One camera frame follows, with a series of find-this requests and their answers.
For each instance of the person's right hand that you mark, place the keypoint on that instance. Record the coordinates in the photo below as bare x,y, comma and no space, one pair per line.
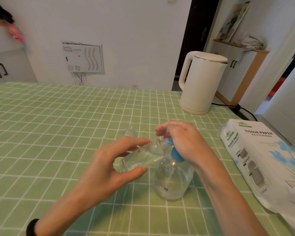
191,145

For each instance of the person's left hand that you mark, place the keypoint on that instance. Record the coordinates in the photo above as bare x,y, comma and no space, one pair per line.
100,179

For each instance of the large clear bottle blue pump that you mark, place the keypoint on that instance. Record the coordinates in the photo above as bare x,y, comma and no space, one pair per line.
172,180

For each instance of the small clear plastic bottle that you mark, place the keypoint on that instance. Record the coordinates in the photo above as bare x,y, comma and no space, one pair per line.
142,157
130,131

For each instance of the person's left forearm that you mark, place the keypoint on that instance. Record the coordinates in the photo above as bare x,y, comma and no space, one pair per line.
59,218

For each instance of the person's right forearm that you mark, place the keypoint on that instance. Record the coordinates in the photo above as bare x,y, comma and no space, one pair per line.
236,206

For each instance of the cream electric kettle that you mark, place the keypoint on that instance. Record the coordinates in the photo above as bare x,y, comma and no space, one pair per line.
201,83

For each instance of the green checked tablecloth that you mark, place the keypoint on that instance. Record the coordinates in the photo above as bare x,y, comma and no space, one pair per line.
39,154

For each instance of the white tissue paper pack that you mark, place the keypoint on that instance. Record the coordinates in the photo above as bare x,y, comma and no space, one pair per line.
257,157

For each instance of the white door wooden side cabinet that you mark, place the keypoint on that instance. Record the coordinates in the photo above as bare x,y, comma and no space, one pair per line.
233,77

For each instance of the black wrist band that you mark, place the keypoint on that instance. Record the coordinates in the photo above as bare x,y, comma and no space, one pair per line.
32,228

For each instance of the red object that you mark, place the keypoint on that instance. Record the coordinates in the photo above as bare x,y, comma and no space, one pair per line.
276,87

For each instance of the crumpled grey paper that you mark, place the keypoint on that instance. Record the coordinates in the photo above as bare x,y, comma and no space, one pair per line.
253,42

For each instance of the leaning framed picture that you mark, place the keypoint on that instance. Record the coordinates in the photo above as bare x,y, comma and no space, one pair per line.
232,22

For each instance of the wooden top white cabinet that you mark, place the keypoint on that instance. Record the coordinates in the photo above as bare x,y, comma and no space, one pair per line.
11,66

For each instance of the pink hanging item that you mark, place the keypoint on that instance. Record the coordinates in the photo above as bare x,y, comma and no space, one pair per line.
16,33

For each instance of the black hanging item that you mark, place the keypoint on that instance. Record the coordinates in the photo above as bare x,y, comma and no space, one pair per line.
1,11

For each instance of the white wall socket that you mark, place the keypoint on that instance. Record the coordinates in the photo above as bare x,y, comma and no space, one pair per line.
135,86

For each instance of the white wall panel cover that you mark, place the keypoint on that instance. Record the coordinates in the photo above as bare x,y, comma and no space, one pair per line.
83,56

